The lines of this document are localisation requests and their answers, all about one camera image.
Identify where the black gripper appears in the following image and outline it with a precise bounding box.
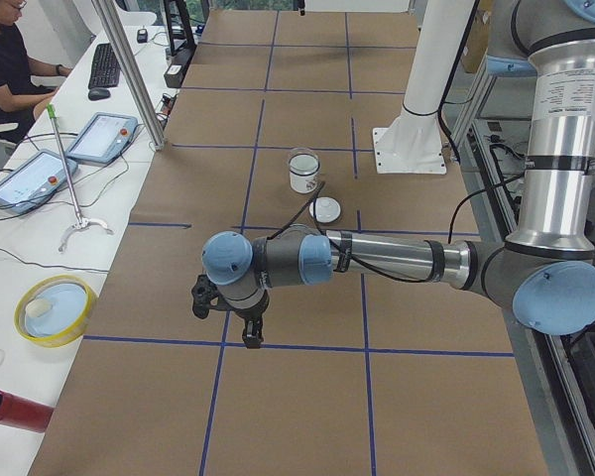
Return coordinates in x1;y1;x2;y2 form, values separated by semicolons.
191;274;270;349

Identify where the white mug lid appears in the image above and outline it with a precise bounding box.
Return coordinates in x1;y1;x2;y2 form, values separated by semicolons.
308;197;341;223

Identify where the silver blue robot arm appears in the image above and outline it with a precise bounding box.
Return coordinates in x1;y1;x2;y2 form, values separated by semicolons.
191;1;595;348

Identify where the white enamel mug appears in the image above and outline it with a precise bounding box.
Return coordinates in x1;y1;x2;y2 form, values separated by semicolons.
288;148;321;193

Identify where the yellow rimmed blue bowl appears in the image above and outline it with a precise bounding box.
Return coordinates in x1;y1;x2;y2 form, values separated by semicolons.
14;275;97;348

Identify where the metal reacher grabber tool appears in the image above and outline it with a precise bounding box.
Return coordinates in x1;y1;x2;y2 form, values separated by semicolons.
46;103;113;253

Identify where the far teach pendant tablet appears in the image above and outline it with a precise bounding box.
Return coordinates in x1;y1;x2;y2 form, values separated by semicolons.
65;112;138;166

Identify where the teach pendant tablet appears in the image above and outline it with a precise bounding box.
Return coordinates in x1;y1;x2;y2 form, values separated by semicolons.
0;149;66;215
65;112;138;166

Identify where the near teach pendant tablet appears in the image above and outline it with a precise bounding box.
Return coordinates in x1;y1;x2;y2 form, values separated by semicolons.
0;149;66;215

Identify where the black power box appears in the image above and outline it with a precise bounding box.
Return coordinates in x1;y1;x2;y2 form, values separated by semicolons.
164;47;195;88

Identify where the red cylinder tube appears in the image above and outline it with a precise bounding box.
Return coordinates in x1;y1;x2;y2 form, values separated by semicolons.
0;390;54;433

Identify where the black computer mouse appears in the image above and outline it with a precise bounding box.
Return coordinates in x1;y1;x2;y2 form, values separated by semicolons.
88;87;111;101

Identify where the black keyboard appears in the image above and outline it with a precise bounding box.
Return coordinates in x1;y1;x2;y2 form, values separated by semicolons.
88;43;121;89

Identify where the person in black shirt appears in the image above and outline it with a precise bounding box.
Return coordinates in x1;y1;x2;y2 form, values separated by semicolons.
0;1;71;143

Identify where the white pillar mount base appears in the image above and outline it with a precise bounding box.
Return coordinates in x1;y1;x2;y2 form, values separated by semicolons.
373;0;476;175

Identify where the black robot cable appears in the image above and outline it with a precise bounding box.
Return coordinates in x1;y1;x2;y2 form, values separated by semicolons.
270;180;527;284

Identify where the aluminium frame post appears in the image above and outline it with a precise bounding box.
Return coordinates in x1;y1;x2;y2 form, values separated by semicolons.
92;0;165;151

